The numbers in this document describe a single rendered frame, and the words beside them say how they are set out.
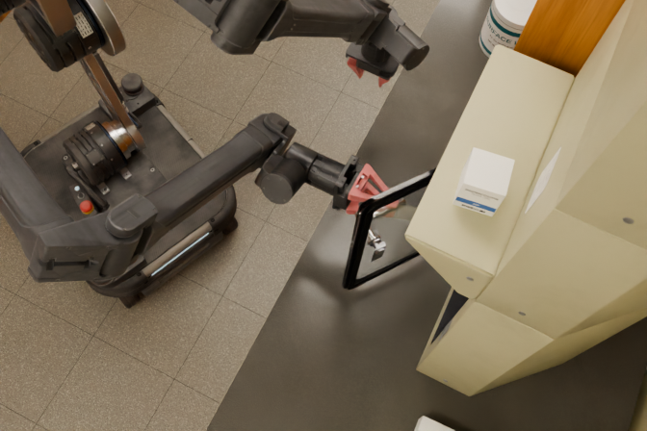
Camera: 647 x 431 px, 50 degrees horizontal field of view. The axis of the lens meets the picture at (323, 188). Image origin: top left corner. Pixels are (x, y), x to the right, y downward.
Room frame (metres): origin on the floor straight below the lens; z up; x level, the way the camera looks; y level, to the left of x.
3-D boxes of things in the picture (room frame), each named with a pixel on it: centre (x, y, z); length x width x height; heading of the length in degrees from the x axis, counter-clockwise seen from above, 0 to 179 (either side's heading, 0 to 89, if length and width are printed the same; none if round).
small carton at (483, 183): (0.38, -0.19, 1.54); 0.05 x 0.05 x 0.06; 76
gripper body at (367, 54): (0.81, -0.07, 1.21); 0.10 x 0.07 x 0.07; 68
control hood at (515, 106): (0.44, -0.21, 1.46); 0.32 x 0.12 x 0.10; 159
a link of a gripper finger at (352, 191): (0.51, -0.08, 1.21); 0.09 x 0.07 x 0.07; 68
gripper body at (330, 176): (0.53, -0.01, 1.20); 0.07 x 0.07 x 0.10; 68
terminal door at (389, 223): (0.48, -0.18, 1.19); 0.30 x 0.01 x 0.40; 122
